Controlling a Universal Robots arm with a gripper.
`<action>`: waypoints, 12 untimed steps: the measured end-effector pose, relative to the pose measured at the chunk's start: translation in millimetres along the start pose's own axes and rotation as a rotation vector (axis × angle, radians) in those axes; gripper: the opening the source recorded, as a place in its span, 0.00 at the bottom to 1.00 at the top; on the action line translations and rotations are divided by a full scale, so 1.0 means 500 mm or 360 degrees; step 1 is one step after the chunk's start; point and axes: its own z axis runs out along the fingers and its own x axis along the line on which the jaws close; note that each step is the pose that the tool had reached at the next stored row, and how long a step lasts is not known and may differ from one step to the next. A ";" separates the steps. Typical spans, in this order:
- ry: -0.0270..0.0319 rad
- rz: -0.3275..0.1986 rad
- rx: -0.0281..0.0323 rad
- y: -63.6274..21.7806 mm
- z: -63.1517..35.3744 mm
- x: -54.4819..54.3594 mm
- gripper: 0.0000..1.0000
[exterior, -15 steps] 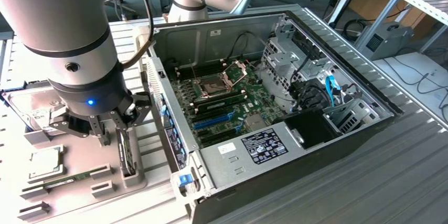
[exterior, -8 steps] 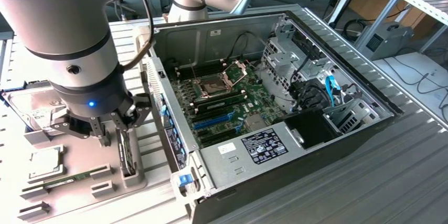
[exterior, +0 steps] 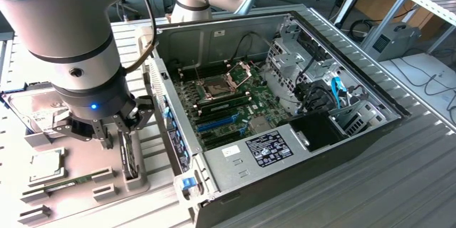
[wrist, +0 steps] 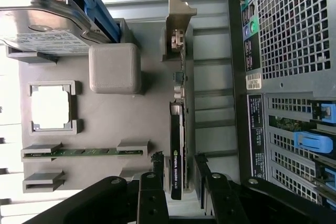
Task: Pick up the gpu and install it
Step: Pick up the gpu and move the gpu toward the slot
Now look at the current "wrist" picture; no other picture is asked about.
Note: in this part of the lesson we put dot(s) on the silver CPU chip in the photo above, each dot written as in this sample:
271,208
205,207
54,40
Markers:
50,108

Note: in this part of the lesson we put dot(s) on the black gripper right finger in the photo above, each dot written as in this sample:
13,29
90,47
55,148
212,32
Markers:
223,197

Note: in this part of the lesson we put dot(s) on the silver hard disk drive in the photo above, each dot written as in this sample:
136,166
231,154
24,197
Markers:
44,22

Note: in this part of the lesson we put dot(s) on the grey 3D-printed parts rack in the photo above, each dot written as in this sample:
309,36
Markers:
99,113

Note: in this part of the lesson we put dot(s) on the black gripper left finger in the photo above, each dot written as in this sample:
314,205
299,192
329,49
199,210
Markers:
147,203

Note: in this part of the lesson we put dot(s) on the green RAM stick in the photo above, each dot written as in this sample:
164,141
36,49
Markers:
84,152

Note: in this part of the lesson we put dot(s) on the black PC case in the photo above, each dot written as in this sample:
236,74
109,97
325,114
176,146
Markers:
283,77

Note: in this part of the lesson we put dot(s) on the blue expansion slot latch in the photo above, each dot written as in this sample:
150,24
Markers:
312,142

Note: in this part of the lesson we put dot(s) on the black Nvidia graphics card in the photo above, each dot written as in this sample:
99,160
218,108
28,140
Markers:
181,108

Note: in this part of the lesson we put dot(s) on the blue disk carrier bracket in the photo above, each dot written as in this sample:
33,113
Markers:
92,3

